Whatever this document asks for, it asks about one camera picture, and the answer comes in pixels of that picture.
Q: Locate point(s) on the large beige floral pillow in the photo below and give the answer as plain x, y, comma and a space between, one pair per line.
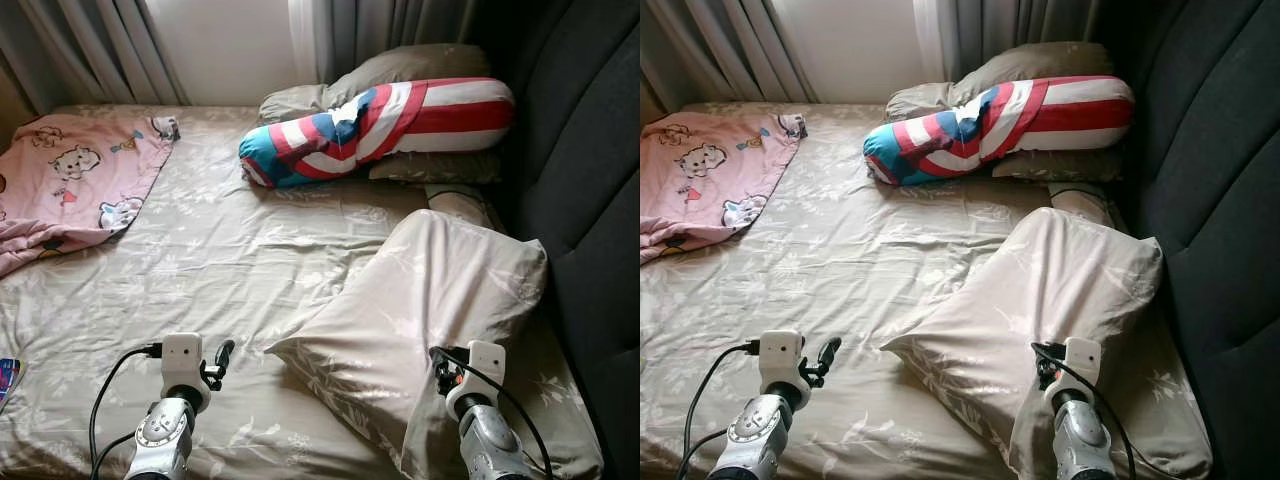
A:
420, 300
1040, 300

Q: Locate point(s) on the colourful comic book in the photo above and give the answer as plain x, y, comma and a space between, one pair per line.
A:
9, 385

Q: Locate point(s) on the pink cartoon print blanket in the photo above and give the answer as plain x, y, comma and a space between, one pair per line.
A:
700, 170
70, 175

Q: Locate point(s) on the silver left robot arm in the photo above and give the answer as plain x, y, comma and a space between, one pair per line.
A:
750, 440
160, 440

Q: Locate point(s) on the beige floral bed sheet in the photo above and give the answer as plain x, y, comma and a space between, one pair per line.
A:
220, 270
850, 270

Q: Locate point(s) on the small pale beige pillow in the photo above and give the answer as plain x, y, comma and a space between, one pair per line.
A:
1085, 203
460, 205

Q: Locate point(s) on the red white blue bolster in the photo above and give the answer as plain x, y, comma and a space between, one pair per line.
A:
1020, 118
400, 120

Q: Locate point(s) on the dark grey padded headboard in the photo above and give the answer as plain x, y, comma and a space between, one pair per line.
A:
580, 150
1210, 150

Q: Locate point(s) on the grey curtain panel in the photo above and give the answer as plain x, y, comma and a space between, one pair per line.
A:
700, 40
975, 30
60, 40
340, 35

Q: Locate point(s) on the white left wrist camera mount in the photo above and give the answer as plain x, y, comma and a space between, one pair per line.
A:
780, 362
182, 365

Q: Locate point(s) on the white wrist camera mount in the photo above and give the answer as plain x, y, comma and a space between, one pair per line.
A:
1082, 365
182, 365
485, 370
780, 362

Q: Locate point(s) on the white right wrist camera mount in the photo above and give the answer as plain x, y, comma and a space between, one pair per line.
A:
1082, 365
485, 370

